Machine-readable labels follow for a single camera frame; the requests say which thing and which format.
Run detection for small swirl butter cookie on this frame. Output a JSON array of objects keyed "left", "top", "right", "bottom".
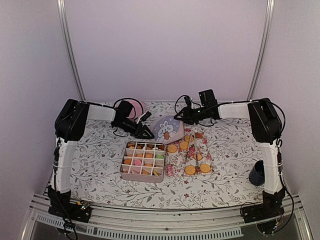
[{"left": 144, "top": 152, "right": 154, "bottom": 159}]

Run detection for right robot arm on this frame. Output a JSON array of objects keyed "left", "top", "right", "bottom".
[{"left": 174, "top": 89, "right": 286, "bottom": 218}]

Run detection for pink divided cookie tin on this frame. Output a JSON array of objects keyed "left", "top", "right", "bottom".
[{"left": 120, "top": 141, "right": 165, "bottom": 184}]

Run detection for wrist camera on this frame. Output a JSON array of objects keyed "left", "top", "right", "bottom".
[
  {"left": 136, "top": 111, "right": 152, "bottom": 124},
  {"left": 184, "top": 95, "right": 194, "bottom": 109}
]

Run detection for green sandwich cookie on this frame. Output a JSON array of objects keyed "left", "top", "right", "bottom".
[{"left": 155, "top": 155, "right": 165, "bottom": 159}]

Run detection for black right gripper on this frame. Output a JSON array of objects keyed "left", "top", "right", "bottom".
[{"left": 174, "top": 105, "right": 208, "bottom": 125}]

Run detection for aluminium frame post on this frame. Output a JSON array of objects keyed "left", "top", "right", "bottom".
[
  {"left": 56, "top": 0, "right": 86, "bottom": 101},
  {"left": 246, "top": 0, "right": 275, "bottom": 101}
]

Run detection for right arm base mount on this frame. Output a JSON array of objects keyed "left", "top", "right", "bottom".
[{"left": 240, "top": 205, "right": 285, "bottom": 235}]

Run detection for round cracker cookie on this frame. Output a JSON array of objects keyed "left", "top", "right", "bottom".
[
  {"left": 199, "top": 163, "right": 211, "bottom": 174},
  {"left": 184, "top": 135, "right": 194, "bottom": 143},
  {"left": 179, "top": 141, "right": 189, "bottom": 150}
]

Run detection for metal tongs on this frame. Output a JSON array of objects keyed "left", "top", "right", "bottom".
[{"left": 184, "top": 132, "right": 199, "bottom": 176}]

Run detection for left aluminium frame post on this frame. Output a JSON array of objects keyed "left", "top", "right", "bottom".
[{"left": 56, "top": 0, "right": 86, "bottom": 101}]

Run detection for front aluminium rail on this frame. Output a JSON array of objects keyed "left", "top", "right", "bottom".
[{"left": 20, "top": 194, "right": 313, "bottom": 240}]

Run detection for floral cookie tray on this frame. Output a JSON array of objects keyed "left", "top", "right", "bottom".
[{"left": 165, "top": 128, "right": 214, "bottom": 177}]

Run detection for right aluminium frame post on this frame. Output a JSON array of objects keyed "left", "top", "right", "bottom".
[{"left": 246, "top": 0, "right": 275, "bottom": 101}]

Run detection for silver tin lid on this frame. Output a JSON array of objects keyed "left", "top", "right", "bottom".
[{"left": 150, "top": 114, "right": 185, "bottom": 145}]

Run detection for pink plate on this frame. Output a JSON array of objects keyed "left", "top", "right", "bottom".
[{"left": 127, "top": 99, "right": 146, "bottom": 119}]

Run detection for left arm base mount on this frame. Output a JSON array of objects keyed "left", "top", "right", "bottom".
[{"left": 48, "top": 200, "right": 92, "bottom": 223}]

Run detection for dark blue mug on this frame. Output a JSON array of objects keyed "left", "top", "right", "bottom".
[{"left": 248, "top": 160, "right": 265, "bottom": 186}]

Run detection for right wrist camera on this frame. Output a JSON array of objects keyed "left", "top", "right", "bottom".
[{"left": 184, "top": 95, "right": 194, "bottom": 109}]

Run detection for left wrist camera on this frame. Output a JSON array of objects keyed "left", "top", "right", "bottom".
[{"left": 136, "top": 111, "right": 152, "bottom": 124}]

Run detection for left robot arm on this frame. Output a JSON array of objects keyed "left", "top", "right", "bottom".
[{"left": 48, "top": 99, "right": 155, "bottom": 217}]

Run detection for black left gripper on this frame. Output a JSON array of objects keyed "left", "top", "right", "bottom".
[{"left": 114, "top": 118, "right": 155, "bottom": 139}]

